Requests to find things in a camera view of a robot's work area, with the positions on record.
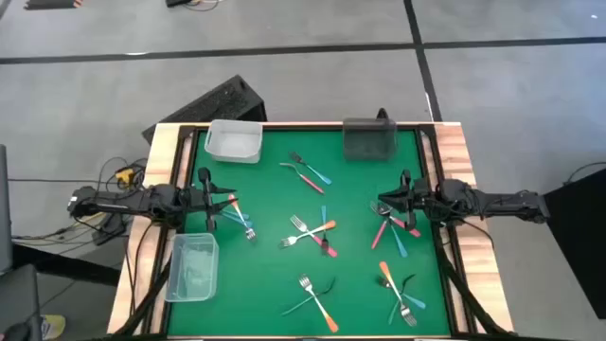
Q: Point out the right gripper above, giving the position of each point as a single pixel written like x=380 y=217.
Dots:
x=426 y=201

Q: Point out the white plastic bin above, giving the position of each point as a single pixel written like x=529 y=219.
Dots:
x=234 y=142

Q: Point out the large black box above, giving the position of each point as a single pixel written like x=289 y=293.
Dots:
x=582 y=237

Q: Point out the small black mount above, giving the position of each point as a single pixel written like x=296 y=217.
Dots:
x=382 y=115

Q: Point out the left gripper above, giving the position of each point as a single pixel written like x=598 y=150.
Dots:
x=191 y=203

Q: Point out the yellow and blue object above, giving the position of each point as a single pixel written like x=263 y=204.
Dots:
x=54 y=324

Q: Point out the orange items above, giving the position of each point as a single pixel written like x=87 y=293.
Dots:
x=326 y=225

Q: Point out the dark smoky plastic bin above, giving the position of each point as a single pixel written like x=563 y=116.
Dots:
x=369 y=142

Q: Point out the green table mat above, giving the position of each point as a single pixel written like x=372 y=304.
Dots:
x=237 y=293

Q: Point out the yellow power plug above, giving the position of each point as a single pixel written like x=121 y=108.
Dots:
x=125 y=176

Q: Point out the black diagonal frame strut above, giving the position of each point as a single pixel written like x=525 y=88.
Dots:
x=142 y=303
x=468 y=293

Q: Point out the black perforated floor box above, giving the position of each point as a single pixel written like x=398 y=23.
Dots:
x=218 y=102

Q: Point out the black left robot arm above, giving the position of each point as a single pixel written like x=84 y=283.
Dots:
x=142 y=201

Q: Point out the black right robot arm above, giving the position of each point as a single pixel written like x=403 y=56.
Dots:
x=497 y=201

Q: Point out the black orange-edged floor mat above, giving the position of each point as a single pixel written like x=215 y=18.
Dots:
x=47 y=4

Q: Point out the clear plastic bin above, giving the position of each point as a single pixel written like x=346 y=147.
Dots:
x=191 y=270

